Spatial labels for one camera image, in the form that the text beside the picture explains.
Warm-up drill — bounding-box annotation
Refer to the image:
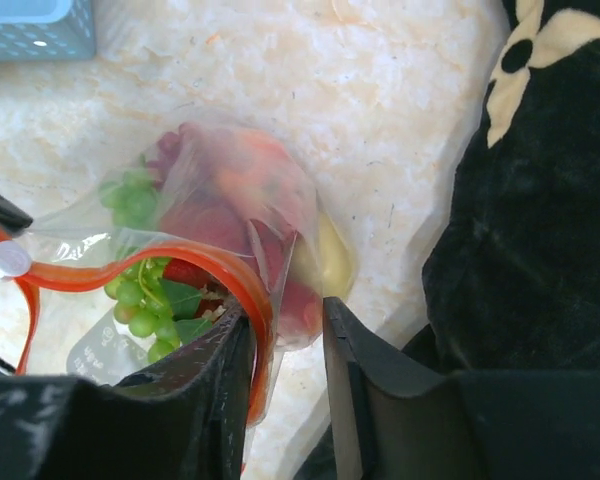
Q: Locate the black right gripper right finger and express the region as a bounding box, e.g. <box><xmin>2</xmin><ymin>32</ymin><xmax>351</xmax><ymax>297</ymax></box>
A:
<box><xmin>323</xmin><ymin>298</ymin><xmax>600</xmax><ymax>479</ymax></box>

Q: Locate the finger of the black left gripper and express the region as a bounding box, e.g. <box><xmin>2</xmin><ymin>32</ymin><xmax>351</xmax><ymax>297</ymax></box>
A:
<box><xmin>0</xmin><ymin>195</ymin><xmax>33</xmax><ymax>231</ymax></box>

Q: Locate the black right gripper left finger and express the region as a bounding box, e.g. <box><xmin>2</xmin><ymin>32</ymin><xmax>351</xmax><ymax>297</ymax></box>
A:
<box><xmin>0</xmin><ymin>306</ymin><xmax>256</xmax><ymax>479</ymax></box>

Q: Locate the green grape bunch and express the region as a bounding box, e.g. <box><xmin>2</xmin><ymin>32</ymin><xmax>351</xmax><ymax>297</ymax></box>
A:
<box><xmin>99</xmin><ymin>168</ymin><xmax>181</xmax><ymax>364</ymax></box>

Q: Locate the light blue plastic basket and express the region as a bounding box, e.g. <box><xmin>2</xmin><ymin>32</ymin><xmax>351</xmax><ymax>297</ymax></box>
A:
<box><xmin>0</xmin><ymin>0</ymin><xmax>96</xmax><ymax>62</ymax></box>

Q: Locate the yellow pear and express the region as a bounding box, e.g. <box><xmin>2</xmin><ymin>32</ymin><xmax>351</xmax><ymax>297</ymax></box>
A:
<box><xmin>289</xmin><ymin>212</ymin><xmax>356</xmax><ymax>300</ymax></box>

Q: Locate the purple grape bunch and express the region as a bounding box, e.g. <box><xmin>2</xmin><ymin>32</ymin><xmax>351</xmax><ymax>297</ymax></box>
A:
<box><xmin>145</xmin><ymin>122</ymin><xmax>204</xmax><ymax>190</ymax></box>

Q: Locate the clear zip bag orange zipper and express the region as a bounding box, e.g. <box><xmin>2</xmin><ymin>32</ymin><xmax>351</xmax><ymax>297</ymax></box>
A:
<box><xmin>0</xmin><ymin>114</ymin><xmax>331</xmax><ymax>426</ymax></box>

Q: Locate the red strawberry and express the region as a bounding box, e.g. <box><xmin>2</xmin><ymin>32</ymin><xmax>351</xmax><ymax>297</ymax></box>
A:
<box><xmin>162</xmin><ymin>258</ymin><xmax>215</xmax><ymax>289</ymax></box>

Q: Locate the black floral pillow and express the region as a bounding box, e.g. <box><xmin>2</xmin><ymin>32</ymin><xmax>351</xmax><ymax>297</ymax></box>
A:
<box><xmin>404</xmin><ymin>0</ymin><xmax>600</xmax><ymax>373</ymax></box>

